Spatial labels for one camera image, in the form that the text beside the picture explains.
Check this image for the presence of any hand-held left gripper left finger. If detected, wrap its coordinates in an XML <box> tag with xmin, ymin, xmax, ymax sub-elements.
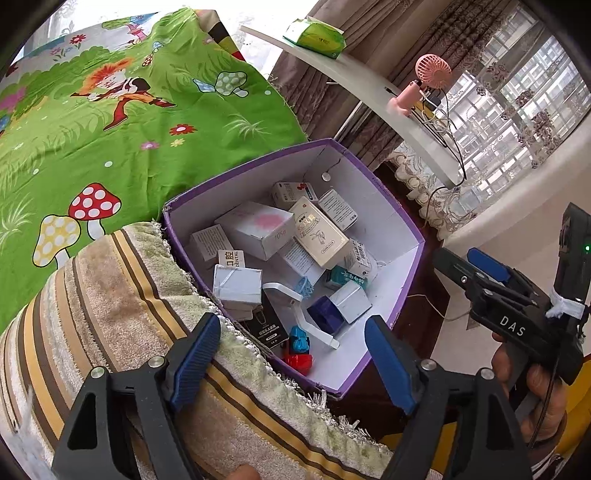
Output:
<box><xmin>51</xmin><ymin>313</ymin><xmax>221</xmax><ymax>480</ymax></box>

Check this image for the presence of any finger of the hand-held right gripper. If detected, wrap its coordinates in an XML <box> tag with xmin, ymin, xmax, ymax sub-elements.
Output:
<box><xmin>467</xmin><ymin>248</ymin><xmax>552</xmax><ymax>305</ymax></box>
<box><xmin>433</xmin><ymin>248</ymin><xmax>490</xmax><ymax>296</ymax></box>

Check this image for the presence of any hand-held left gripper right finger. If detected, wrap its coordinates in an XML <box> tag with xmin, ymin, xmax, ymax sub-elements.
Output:
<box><xmin>365</xmin><ymin>316</ymin><xmax>534</xmax><ymax>480</ymax></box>

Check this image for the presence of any dark blue box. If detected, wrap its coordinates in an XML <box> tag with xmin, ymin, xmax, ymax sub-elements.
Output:
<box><xmin>307</xmin><ymin>295</ymin><xmax>345</xmax><ymax>335</ymax></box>

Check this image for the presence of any white box saxophone print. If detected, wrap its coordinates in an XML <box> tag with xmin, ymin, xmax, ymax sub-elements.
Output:
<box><xmin>212</xmin><ymin>264</ymin><xmax>263</xmax><ymax>311</ymax></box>

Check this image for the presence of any white plastic bracket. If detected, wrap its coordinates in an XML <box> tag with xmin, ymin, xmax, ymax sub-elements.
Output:
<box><xmin>263</xmin><ymin>282</ymin><xmax>340</xmax><ymax>349</ymax></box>

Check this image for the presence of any white box barcode label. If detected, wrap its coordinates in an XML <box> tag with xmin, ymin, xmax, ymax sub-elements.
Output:
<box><xmin>344</xmin><ymin>239</ymin><xmax>377</xmax><ymax>289</ymax></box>

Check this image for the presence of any red blue toy car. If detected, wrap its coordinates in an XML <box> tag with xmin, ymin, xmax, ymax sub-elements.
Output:
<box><xmin>283</xmin><ymin>326</ymin><xmax>314</xmax><ymax>374</ymax></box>

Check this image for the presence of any purple cardboard box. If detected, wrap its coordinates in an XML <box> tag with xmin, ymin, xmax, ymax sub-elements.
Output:
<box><xmin>163</xmin><ymin>138</ymin><xmax>426</xmax><ymax>400</ymax></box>

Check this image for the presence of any teal box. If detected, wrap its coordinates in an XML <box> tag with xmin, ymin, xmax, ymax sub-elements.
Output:
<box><xmin>325</xmin><ymin>266</ymin><xmax>370</xmax><ymax>291</ymax></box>

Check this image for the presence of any white box black lettering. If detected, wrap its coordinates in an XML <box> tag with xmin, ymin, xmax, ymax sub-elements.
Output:
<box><xmin>217</xmin><ymin>249</ymin><xmax>250</xmax><ymax>271</ymax></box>

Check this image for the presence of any white box fine print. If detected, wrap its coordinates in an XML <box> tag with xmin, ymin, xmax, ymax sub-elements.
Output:
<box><xmin>318</xmin><ymin>189</ymin><xmax>358</xmax><ymax>230</ymax></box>

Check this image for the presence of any tall beige box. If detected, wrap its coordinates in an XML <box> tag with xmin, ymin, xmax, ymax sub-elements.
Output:
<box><xmin>289</xmin><ymin>197</ymin><xmax>350</xmax><ymax>270</ymax></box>

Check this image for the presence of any white grey box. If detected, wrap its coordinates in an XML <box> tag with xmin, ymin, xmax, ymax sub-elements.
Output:
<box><xmin>279</xmin><ymin>240</ymin><xmax>324</xmax><ymax>278</ymax></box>

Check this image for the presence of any white box pink label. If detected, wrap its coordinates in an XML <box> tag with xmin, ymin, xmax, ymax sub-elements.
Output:
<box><xmin>215</xmin><ymin>202</ymin><xmax>295</xmax><ymax>260</ymax></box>

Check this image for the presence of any person's right forearm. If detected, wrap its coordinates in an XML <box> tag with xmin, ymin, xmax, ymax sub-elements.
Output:
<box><xmin>531</xmin><ymin>434</ymin><xmax>591</xmax><ymax>480</ymax></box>

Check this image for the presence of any person's right hand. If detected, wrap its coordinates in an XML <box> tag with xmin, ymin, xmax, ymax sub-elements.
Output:
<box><xmin>492</xmin><ymin>342</ymin><xmax>568</xmax><ymax>444</ymax></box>

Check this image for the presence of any person's left hand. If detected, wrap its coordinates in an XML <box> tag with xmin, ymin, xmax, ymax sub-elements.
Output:
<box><xmin>217</xmin><ymin>464</ymin><xmax>260</xmax><ymax>480</ymax></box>

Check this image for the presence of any white lace valance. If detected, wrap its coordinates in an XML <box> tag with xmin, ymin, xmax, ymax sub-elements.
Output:
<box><xmin>385</xmin><ymin>138</ymin><xmax>481</xmax><ymax>241</ymax></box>

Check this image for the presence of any striped towel cushion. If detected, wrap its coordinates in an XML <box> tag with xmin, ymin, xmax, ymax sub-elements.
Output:
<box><xmin>0</xmin><ymin>222</ymin><xmax>393</xmax><ymax>480</ymax></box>

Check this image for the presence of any lace window curtain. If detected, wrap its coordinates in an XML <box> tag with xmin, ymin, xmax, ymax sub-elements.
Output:
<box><xmin>443</xmin><ymin>28</ymin><xmax>591</xmax><ymax>185</ymax></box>

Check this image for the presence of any pink handheld fan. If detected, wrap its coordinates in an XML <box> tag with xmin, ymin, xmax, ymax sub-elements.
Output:
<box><xmin>387</xmin><ymin>54</ymin><xmax>452</xmax><ymax>118</ymax></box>

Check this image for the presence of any green cartoon printed blanket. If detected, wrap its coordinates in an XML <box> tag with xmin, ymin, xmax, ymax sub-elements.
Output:
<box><xmin>0</xmin><ymin>7</ymin><xmax>309</xmax><ymax>333</ymax></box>

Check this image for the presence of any white shelf board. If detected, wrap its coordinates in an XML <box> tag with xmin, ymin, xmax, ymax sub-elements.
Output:
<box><xmin>240</xmin><ymin>25</ymin><xmax>462</xmax><ymax>190</ymax></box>

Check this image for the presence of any brown curtain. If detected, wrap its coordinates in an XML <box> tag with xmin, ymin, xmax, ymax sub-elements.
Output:
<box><xmin>268</xmin><ymin>0</ymin><xmax>522</xmax><ymax>158</ymax></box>

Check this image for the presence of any green tissue pack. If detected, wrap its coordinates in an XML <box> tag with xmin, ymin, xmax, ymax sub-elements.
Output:
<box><xmin>283</xmin><ymin>16</ymin><xmax>346</xmax><ymax>60</ymax></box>

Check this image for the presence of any white cable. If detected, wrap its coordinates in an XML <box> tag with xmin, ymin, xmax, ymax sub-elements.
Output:
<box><xmin>409</xmin><ymin>293</ymin><xmax>469</xmax><ymax>322</ymax></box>

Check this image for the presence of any black cable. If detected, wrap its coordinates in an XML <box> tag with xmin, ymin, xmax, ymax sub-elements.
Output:
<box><xmin>416</xmin><ymin>88</ymin><xmax>466</xmax><ymax>188</ymax></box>

